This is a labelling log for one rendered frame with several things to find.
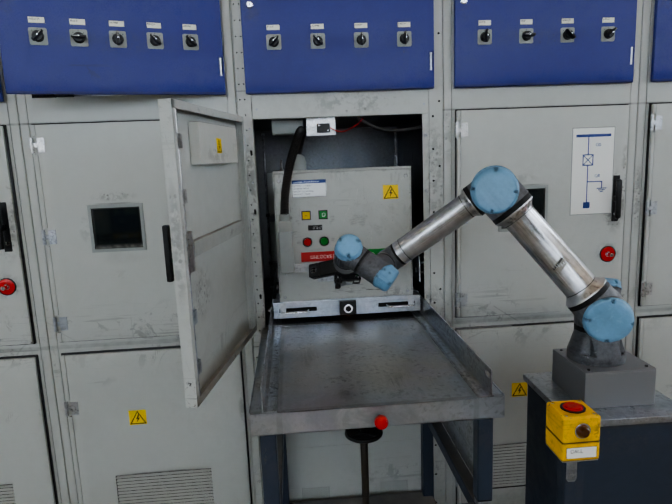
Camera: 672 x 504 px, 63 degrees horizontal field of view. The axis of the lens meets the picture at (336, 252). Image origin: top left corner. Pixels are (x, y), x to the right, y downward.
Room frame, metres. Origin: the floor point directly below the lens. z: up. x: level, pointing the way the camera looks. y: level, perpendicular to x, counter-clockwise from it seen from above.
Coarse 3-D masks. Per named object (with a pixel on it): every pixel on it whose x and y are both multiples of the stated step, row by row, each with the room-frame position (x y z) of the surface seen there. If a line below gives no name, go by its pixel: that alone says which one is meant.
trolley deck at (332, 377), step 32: (384, 320) 1.92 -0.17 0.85; (416, 320) 1.90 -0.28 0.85; (288, 352) 1.62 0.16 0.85; (320, 352) 1.61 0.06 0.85; (352, 352) 1.60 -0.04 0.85; (384, 352) 1.59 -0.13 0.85; (416, 352) 1.58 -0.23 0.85; (256, 384) 1.39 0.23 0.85; (288, 384) 1.38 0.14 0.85; (320, 384) 1.37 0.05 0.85; (352, 384) 1.36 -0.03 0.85; (384, 384) 1.35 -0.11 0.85; (416, 384) 1.35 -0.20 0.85; (448, 384) 1.34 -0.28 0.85; (256, 416) 1.21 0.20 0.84; (288, 416) 1.22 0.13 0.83; (320, 416) 1.22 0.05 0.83; (352, 416) 1.23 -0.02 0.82; (416, 416) 1.24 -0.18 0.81; (448, 416) 1.25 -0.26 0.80; (480, 416) 1.25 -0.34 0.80
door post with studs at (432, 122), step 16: (432, 96) 1.94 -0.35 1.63; (432, 112) 1.94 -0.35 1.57; (432, 128) 1.94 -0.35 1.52; (432, 144) 1.94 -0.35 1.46; (432, 160) 1.94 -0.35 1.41; (432, 176) 1.94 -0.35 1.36; (432, 192) 1.94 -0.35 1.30; (432, 208) 1.94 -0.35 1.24; (432, 256) 1.94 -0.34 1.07; (432, 272) 1.94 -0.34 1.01; (432, 288) 1.94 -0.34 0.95; (432, 304) 1.94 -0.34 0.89
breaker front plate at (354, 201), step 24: (408, 168) 1.97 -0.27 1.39; (336, 192) 1.95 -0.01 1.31; (360, 192) 1.96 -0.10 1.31; (408, 192) 1.97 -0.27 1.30; (312, 216) 1.95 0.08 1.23; (336, 216) 1.95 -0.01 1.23; (360, 216) 1.96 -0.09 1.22; (384, 216) 1.97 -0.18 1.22; (408, 216) 1.97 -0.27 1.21; (312, 240) 1.95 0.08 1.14; (336, 240) 1.95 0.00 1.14; (384, 240) 1.97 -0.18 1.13; (408, 264) 1.97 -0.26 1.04; (288, 288) 1.94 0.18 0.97; (312, 288) 1.95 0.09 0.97; (360, 288) 1.96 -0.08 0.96; (408, 288) 1.97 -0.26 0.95
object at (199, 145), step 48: (192, 144) 1.44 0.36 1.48; (240, 144) 1.89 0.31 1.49; (192, 192) 1.44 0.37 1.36; (192, 240) 1.34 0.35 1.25; (240, 240) 1.85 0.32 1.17; (192, 288) 1.38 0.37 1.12; (240, 288) 1.81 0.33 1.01; (192, 336) 1.28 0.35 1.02; (240, 336) 1.77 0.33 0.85; (192, 384) 1.27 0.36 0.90
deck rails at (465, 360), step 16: (432, 320) 1.81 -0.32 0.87; (272, 336) 1.77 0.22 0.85; (432, 336) 1.71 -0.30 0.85; (448, 336) 1.62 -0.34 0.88; (272, 352) 1.62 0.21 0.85; (448, 352) 1.56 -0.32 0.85; (464, 352) 1.46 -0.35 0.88; (272, 368) 1.49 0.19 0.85; (464, 368) 1.43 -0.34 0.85; (480, 368) 1.33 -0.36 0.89; (272, 384) 1.37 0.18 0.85; (480, 384) 1.32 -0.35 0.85; (272, 400) 1.28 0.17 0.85
